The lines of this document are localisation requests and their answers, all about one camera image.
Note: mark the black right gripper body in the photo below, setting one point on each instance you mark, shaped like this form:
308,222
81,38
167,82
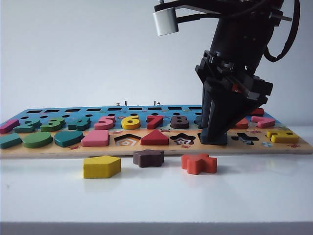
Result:
254,85

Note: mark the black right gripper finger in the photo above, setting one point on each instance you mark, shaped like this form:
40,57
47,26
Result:
227,110
206,107

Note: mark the dark blue square block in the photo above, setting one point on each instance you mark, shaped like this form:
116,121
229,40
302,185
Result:
215,140

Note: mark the dark blue number nine piece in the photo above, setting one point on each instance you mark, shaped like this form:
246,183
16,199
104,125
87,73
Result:
198,123

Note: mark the orange number ten piece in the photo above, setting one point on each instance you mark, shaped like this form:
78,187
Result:
242,123

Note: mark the red minus sign piece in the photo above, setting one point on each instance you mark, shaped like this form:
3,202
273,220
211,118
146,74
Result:
258,111

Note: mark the brown number eight piece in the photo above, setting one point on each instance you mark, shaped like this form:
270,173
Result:
179,125

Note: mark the pink greater-than sign piece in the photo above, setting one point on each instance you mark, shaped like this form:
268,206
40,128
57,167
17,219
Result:
265,122

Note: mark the red number seven piece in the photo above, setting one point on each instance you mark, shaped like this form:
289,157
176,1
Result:
154,123

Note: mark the orange cross block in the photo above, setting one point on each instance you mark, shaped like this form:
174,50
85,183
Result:
198,164

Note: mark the yellow equals sign piece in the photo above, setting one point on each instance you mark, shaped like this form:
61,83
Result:
283,138

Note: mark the red triangle block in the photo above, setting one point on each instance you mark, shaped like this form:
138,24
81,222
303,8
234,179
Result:
154,139

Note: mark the wooden number shape puzzle board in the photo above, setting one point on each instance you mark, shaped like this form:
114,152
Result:
156,149

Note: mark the brown star block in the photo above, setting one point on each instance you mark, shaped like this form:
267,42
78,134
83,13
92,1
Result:
148,159

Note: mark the yellow number six piece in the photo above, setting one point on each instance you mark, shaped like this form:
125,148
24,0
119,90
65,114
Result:
129,125

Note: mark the pink number five piece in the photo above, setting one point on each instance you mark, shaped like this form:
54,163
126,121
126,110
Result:
104,125

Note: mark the pink trapezoid block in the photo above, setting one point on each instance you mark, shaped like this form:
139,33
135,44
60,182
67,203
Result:
95,139

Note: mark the yellow pentagon block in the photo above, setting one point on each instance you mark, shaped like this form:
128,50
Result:
100,167

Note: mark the dark green number four piece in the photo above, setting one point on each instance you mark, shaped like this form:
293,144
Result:
78,126

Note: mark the teal semicircle block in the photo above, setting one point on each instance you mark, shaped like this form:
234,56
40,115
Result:
68,139

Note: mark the green number three piece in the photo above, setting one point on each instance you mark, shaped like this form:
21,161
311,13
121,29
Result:
52,126

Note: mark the green oval block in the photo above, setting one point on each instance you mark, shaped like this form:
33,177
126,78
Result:
36,140

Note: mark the green number two piece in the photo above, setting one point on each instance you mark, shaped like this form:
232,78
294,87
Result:
27,127

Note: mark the pink number one piece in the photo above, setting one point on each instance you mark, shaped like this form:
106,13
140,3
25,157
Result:
8,126

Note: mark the teal parallelogram block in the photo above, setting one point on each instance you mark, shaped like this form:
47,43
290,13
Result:
9,142

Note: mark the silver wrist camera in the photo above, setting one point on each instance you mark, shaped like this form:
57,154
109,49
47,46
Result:
166,22

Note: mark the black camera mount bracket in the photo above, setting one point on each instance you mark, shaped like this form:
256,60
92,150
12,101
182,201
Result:
195,6

